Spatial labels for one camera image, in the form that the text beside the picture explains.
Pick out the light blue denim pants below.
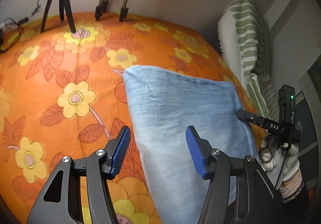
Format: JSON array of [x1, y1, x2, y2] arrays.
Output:
[[123, 65, 258, 223]]

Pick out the white gloved right hand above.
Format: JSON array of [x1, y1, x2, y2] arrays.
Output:
[[260, 134, 300, 190]]

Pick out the orange floral bedspread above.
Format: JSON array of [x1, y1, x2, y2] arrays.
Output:
[[1, 13, 255, 223]]

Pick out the green striped white pillow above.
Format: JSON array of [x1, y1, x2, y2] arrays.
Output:
[[217, 0, 279, 121]]

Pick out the black camera box green light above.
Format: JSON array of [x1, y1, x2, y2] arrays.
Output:
[[278, 85, 296, 127]]

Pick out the black cable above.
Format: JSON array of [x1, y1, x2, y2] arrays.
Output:
[[0, 0, 52, 54]]

